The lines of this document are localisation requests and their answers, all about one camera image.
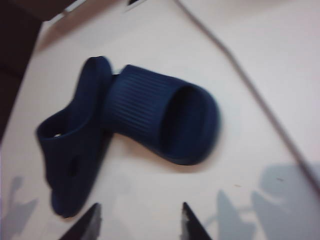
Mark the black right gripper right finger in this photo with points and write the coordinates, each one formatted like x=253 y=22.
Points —
x=191 y=227

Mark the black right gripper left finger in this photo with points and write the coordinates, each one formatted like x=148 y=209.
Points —
x=87 y=227

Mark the blue rubber slipper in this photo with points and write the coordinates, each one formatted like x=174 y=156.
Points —
x=75 y=120
x=140 y=100

